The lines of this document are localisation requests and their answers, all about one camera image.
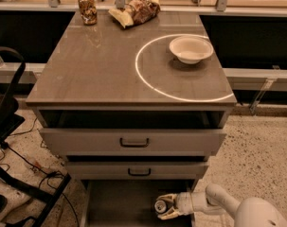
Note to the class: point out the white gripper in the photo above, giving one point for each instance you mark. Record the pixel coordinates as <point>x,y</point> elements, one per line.
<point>183,202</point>

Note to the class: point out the blue pepsi can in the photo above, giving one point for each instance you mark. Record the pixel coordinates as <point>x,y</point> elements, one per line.
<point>160,207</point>

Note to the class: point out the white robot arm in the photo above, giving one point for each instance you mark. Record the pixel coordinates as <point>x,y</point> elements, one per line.
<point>251,212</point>

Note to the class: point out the grey bottom drawer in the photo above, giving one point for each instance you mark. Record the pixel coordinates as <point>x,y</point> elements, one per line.
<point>129,203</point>

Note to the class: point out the grey drawer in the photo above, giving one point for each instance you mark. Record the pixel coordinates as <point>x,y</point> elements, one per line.
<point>129,203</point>
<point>170,133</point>
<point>162,169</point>

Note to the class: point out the grey drawer cabinet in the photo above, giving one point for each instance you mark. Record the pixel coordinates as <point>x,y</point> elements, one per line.
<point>106,67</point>

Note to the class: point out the grey middle drawer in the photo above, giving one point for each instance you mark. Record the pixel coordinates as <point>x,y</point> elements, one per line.
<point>162,169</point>

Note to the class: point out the grey top drawer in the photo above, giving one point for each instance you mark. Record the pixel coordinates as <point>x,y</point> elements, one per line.
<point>170,133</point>

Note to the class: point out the brown patterned can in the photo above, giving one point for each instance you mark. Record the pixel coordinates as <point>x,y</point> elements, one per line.
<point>88,11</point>

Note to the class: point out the white paper bowl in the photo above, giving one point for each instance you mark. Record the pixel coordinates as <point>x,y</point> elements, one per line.
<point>191,49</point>

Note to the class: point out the brown chip bag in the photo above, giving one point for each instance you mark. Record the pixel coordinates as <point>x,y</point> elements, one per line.
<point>137,12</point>

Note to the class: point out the black middle drawer handle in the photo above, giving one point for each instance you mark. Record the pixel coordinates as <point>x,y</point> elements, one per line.
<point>139,173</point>

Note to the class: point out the black drawer handle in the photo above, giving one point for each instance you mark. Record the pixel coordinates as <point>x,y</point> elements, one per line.
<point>136,144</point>
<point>139,173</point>

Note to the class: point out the black top drawer handle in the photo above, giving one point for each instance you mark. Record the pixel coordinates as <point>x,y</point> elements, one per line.
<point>136,144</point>

